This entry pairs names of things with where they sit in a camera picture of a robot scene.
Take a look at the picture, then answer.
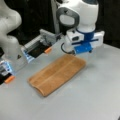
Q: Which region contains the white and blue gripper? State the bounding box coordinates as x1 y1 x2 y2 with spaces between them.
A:
64 29 105 54

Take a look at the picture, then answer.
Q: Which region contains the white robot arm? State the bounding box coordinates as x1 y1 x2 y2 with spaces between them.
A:
56 0 105 54

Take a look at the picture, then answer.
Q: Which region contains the orange clamp at table edge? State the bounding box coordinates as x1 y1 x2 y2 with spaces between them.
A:
4 75 15 84

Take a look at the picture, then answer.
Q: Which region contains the orange clamp near rail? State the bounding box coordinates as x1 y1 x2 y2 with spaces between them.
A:
44 47 52 54

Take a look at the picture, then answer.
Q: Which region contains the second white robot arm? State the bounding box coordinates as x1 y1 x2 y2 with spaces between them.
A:
0 0 27 71

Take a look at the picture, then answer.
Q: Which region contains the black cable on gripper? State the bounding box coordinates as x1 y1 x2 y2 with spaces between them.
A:
60 41 75 55

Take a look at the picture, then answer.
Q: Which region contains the brown terry towel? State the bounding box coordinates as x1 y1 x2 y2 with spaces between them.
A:
29 54 86 97

